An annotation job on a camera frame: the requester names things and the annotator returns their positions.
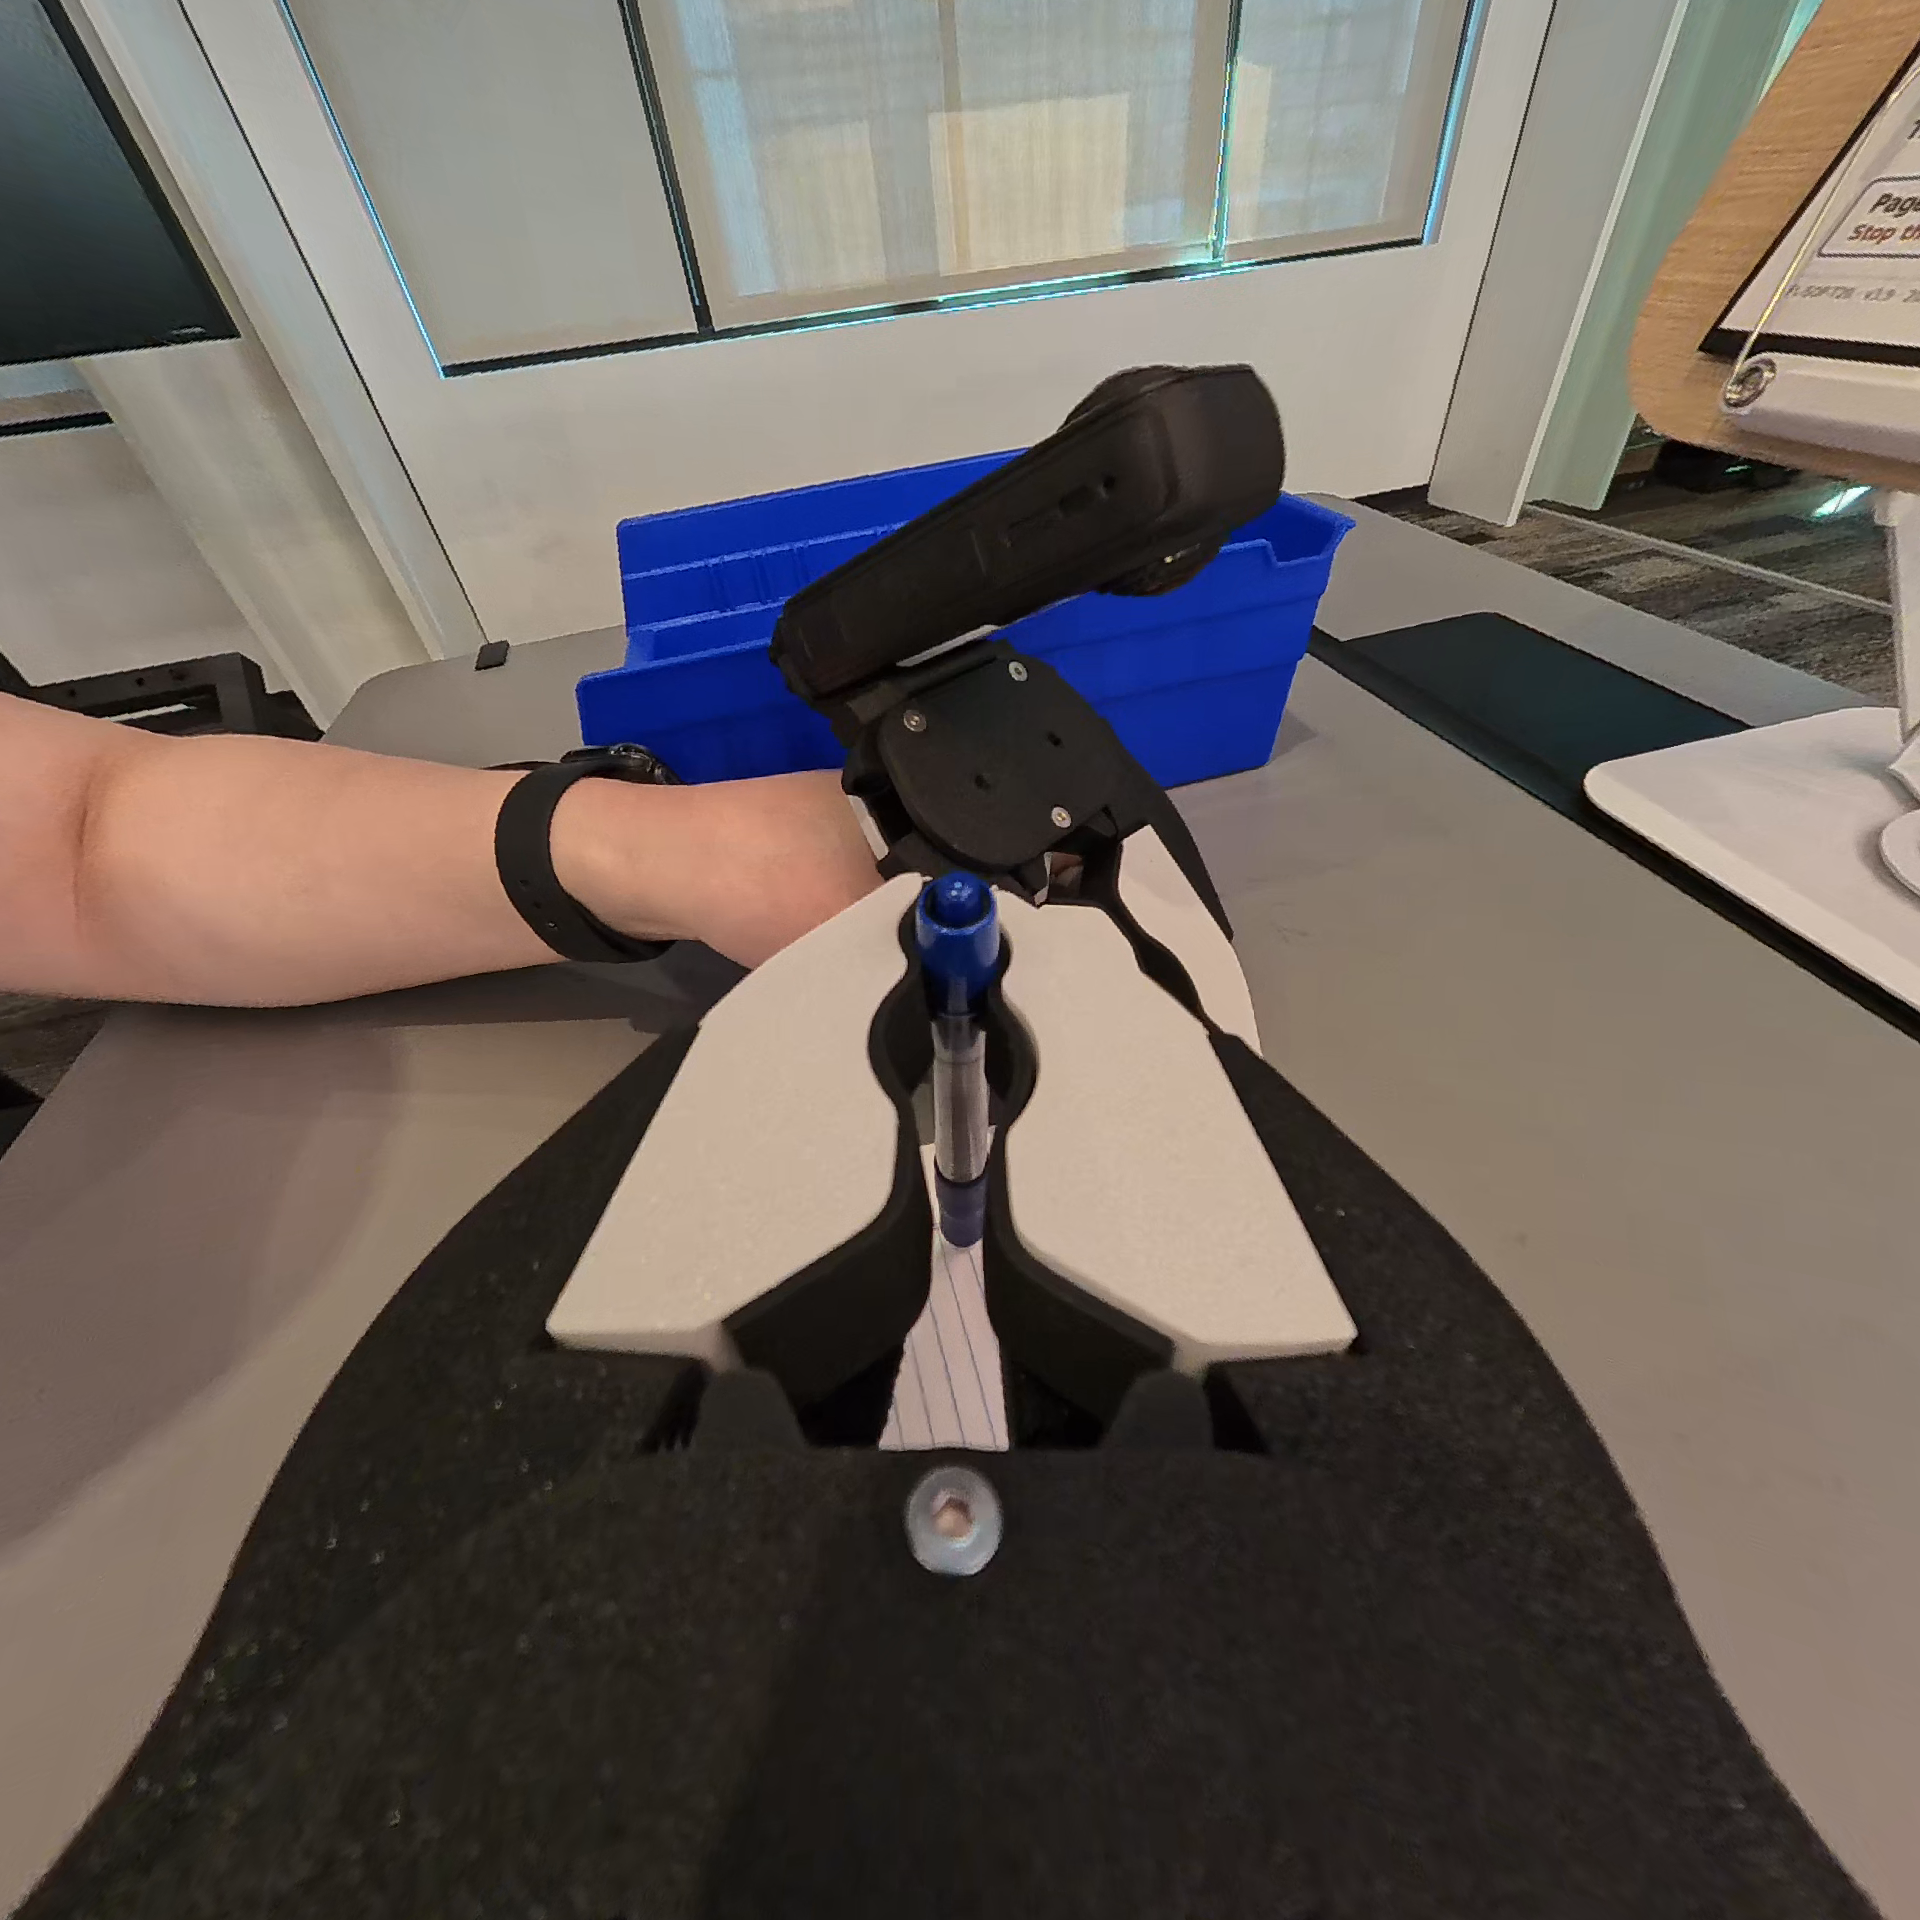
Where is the white lined notepad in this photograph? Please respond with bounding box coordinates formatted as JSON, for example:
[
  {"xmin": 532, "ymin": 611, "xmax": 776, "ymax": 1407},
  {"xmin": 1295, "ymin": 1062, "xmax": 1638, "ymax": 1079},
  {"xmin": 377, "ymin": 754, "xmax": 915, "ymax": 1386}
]
[{"xmin": 878, "ymin": 1220, "xmax": 1015, "ymax": 1453}]

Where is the blue plastic bin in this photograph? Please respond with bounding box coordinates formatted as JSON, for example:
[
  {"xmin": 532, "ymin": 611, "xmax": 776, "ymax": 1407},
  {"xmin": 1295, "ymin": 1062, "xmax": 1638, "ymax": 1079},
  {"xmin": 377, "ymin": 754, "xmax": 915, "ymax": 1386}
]
[{"xmin": 573, "ymin": 452, "xmax": 1355, "ymax": 802}]

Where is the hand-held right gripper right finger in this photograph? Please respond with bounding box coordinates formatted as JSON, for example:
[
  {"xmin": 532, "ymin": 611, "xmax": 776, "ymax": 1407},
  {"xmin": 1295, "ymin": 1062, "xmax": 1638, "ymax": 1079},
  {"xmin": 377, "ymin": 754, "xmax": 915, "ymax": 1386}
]
[{"xmin": 988, "ymin": 910, "xmax": 1361, "ymax": 1450}]

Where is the person's left forearm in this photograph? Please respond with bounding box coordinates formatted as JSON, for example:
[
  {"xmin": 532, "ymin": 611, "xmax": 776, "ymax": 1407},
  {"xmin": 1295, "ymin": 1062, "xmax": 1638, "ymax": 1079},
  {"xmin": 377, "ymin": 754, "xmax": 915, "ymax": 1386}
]
[{"xmin": 0, "ymin": 687, "xmax": 525, "ymax": 1009}]

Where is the person's left hand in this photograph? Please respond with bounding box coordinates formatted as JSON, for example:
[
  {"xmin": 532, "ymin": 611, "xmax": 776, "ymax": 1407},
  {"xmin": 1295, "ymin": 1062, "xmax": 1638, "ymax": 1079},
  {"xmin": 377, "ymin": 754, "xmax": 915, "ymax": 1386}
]
[{"xmin": 663, "ymin": 771, "xmax": 890, "ymax": 974}]

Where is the glass window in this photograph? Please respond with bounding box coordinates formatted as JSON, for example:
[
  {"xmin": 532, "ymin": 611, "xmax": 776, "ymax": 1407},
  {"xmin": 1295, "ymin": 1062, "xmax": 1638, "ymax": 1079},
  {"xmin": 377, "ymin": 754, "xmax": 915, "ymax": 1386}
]
[{"xmin": 278, "ymin": 0, "xmax": 1478, "ymax": 375}]

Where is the printed instruction sheet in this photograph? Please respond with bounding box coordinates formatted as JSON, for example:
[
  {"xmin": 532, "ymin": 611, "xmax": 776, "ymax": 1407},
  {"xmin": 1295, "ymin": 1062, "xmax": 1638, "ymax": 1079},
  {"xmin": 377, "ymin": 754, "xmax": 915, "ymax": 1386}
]
[{"xmin": 1693, "ymin": 59, "xmax": 1920, "ymax": 370}]

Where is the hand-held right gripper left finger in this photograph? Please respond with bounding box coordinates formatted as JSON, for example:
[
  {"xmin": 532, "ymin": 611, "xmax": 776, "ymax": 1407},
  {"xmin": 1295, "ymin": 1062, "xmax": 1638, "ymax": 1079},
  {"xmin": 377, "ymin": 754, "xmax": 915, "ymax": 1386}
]
[{"xmin": 545, "ymin": 883, "xmax": 941, "ymax": 1450}]

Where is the white and wood document stand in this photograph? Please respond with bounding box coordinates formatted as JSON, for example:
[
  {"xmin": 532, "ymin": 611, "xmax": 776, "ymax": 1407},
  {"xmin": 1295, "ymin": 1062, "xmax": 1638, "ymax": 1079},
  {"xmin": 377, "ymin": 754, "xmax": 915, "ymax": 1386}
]
[{"xmin": 1584, "ymin": 0, "xmax": 1920, "ymax": 992}]

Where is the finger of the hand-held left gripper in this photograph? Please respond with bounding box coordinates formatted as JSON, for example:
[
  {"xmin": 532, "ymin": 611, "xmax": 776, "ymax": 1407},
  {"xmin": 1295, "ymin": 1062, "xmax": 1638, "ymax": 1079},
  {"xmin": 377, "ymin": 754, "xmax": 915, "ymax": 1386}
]
[
  {"xmin": 1114, "ymin": 782, "xmax": 1263, "ymax": 1054},
  {"xmin": 1006, "ymin": 870, "xmax": 1205, "ymax": 1036}
]

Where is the black monitor screen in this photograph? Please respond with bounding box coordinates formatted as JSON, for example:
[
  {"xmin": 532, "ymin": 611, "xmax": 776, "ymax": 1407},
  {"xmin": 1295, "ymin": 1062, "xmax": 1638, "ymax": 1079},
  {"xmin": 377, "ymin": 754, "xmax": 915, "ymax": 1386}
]
[{"xmin": 0, "ymin": 0, "xmax": 241, "ymax": 370}]

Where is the black metal bracket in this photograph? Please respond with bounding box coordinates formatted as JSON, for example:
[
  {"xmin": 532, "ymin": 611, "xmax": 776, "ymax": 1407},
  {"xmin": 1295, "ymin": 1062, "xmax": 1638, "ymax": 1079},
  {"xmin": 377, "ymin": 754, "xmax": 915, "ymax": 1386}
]
[{"xmin": 30, "ymin": 652, "xmax": 321, "ymax": 745}]

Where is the black wrist watch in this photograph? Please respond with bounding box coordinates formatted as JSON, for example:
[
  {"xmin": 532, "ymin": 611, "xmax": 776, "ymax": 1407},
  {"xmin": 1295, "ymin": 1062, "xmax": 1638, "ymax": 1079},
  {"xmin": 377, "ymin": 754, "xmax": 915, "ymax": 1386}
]
[{"xmin": 494, "ymin": 745, "xmax": 681, "ymax": 966}]

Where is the blue retractable pen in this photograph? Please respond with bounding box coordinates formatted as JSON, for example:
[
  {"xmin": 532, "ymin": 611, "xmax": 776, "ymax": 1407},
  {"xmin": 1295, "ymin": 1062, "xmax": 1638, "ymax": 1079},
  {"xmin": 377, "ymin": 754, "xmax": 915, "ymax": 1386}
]
[{"xmin": 907, "ymin": 876, "xmax": 1009, "ymax": 1253}]

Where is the black desk mat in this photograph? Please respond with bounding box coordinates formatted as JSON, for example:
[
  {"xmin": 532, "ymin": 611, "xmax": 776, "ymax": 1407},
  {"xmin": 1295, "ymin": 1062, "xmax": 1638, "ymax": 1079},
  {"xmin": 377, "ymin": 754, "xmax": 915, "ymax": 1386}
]
[{"xmin": 1311, "ymin": 611, "xmax": 1920, "ymax": 1038}]

